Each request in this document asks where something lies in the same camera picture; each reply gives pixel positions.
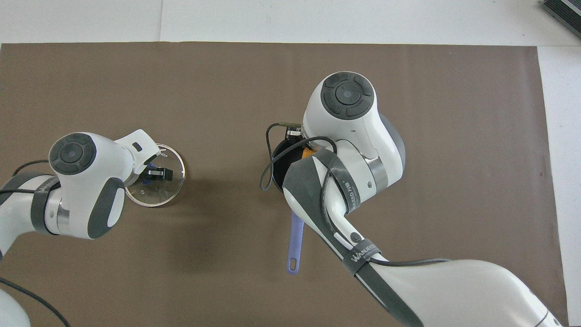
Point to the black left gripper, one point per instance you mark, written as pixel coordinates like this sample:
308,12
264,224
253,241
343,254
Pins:
152,161

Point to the glass lid purple knob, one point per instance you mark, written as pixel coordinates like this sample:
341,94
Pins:
159,196

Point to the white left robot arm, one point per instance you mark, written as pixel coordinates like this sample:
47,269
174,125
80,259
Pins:
91,181

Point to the dark ribbed metal device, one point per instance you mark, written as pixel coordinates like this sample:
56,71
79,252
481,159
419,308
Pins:
565,11

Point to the yellow toy corn cob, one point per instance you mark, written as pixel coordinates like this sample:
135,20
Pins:
308,153

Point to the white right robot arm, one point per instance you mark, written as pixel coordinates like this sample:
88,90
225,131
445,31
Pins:
363,136

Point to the brown table mat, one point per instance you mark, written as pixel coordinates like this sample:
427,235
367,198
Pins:
454,113

